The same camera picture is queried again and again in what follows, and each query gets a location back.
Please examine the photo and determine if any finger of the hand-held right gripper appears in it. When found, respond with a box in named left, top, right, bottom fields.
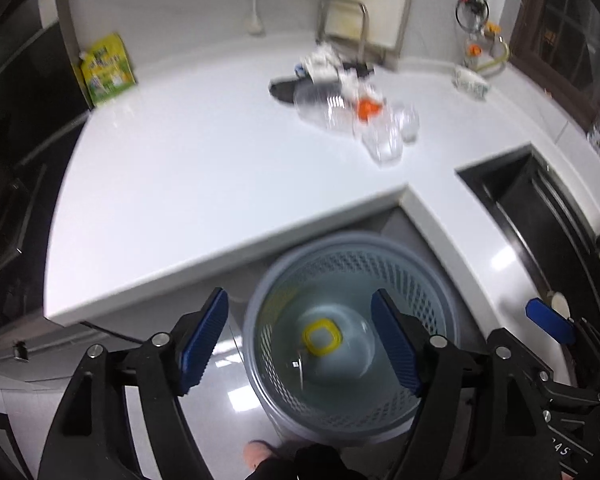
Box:
left=526, top=298, right=600, bottom=361

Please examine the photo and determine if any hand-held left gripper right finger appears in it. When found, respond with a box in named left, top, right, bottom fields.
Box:
left=371, top=288, right=563, bottom=480

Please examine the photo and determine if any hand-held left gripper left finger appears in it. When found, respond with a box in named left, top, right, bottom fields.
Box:
left=37, top=287, right=231, bottom=480

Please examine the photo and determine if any grey mesh waste basket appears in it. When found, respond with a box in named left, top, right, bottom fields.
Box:
left=242, top=232, right=463, bottom=433

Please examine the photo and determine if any clear bottle with yellow cap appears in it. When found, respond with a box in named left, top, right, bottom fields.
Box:
left=275, top=304, right=382, bottom=382

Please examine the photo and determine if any clear bottle with orange cap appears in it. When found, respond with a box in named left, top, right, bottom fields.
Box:
left=352, top=91, right=388, bottom=128

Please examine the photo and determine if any large clear plastic bottle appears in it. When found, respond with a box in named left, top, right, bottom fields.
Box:
left=292, top=82, right=362, bottom=132

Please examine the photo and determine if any black plastic bag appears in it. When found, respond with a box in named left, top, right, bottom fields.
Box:
left=270, top=76, right=303, bottom=104

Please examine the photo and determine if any white wrapper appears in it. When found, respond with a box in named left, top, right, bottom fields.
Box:
left=302, top=45, right=353, bottom=87

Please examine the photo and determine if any black sink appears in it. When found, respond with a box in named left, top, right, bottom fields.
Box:
left=456, top=144, right=600, bottom=348

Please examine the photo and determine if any person's dark clothing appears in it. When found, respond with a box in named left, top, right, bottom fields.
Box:
left=250, top=442, right=363, bottom=480

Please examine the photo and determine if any white patterned bowl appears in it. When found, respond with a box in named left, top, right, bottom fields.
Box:
left=452, top=65, right=492, bottom=102

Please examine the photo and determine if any black appliance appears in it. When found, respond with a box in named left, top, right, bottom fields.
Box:
left=0, top=0, right=92, bottom=341

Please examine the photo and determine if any green detergent refill pouch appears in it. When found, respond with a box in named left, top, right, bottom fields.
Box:
left=75, top=33, right=138, bottom=108

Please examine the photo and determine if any brass valve with orange knobs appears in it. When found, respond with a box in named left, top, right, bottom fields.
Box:
left=465, top=22, right=506, bottom=59

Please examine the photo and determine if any steel cutting board rack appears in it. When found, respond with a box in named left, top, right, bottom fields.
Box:
left=317, top=0, right=403, bottom=70

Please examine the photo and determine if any red gas shutoff valve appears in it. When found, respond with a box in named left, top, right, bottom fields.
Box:
left=455, top=0, right=491, bottom=32

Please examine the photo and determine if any yellow gas hose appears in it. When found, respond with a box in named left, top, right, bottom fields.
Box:
left=472, top=37, right=511, bottom=79

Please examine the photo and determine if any dark window frame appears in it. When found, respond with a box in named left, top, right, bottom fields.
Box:
left=509, top=0, right=600, bottom=128

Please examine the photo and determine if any white bottle brush blue handle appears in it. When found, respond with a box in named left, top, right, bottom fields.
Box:
left=242, top=0, right=267, bottom=36

